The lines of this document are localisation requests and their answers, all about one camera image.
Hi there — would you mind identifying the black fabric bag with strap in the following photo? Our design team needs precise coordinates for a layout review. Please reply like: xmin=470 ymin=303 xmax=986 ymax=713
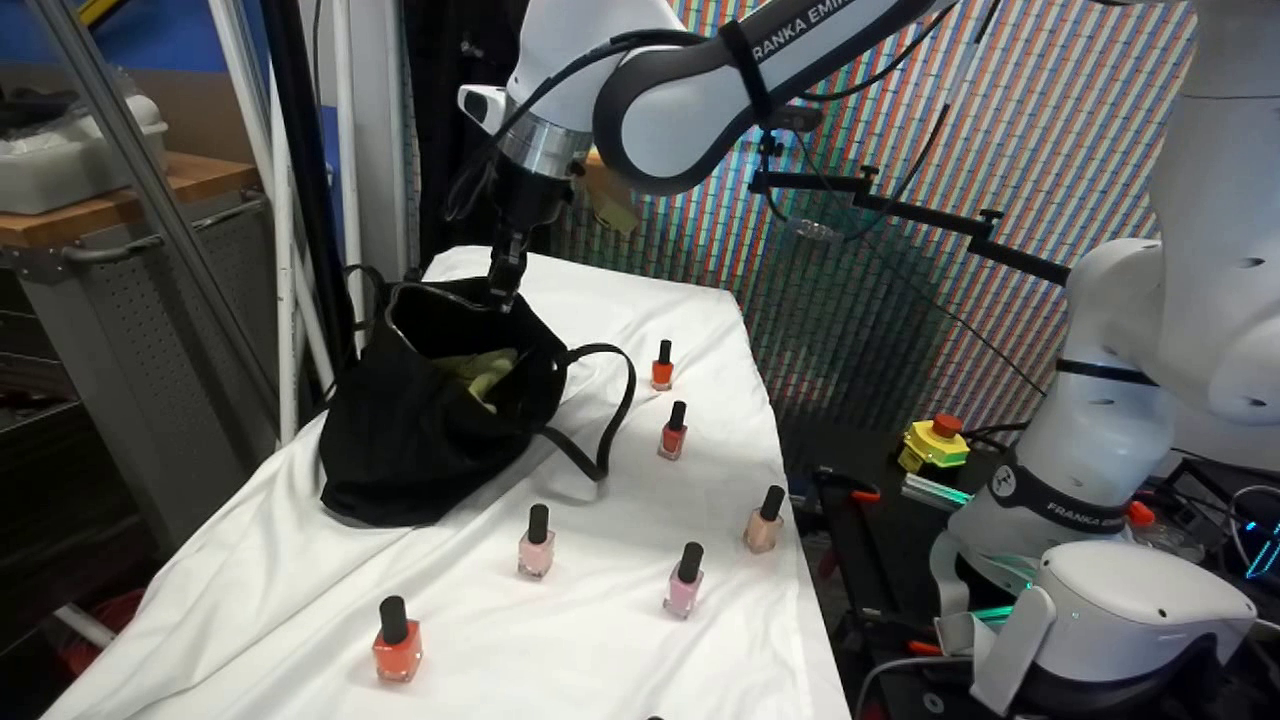
xmin=315 ymin=270 xmax=638 ymax=531

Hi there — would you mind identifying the coral red nail polish bottle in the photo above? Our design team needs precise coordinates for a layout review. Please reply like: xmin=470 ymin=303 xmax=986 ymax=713
xmin=656 ymin=396 xmax=691 ymax=463

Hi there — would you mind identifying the yellow emergency stop button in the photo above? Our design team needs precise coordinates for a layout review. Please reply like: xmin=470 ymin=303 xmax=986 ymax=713
xmin=895 ymin=412 xmax=974 ymax=476

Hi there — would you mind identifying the white plastic container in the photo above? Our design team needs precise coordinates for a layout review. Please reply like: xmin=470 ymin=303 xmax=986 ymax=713
xmin=0 ymin=93 xmax=171 ymax=217

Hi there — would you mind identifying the grey cart with wooden top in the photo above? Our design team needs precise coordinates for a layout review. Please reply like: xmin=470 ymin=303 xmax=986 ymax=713
xmin=0 ymin=150 xmax=290 ymax=537

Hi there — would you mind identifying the beige nail polish bottle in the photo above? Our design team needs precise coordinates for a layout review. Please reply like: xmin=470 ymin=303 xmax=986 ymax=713
xmin=739 ymin=481 xmax=787 ymax=554

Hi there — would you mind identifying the black vertical pole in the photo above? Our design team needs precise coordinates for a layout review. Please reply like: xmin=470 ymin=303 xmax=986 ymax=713
xmin=254 ymin=0 xmax=364 ymax=404

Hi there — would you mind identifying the red-orange square nail polish bottle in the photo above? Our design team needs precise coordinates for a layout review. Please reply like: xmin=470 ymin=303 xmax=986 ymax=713
xmin=646 ymin=335 xmax=679 ymax=396

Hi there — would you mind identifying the teal flat box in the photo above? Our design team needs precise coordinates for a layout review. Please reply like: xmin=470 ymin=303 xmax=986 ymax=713
xmin=901 ymin=473 xmax=974 ymax=510

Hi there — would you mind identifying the pale pink nail polish bottle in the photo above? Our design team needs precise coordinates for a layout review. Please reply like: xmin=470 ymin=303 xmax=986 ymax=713
xmin=517 ymin=501 xmax=558 ymax=585

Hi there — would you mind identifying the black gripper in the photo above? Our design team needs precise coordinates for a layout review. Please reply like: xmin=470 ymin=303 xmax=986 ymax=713
xmin=485 ymin=165 xmax=577 ymax=312

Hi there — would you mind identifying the yellow cloth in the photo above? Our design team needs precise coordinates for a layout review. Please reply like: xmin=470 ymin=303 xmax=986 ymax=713
xmin=445 ymin=346 xmax=525 ymax=404

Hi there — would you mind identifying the aluminium frame bar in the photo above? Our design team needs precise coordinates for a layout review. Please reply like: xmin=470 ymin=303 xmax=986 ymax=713
xmin=28 ymin=0 xmax=284 ymax=412

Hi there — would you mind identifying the white tablecloth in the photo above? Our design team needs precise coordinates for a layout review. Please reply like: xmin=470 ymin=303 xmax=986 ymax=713
xmin=37 ymin=244 xmax=857 ymax=720

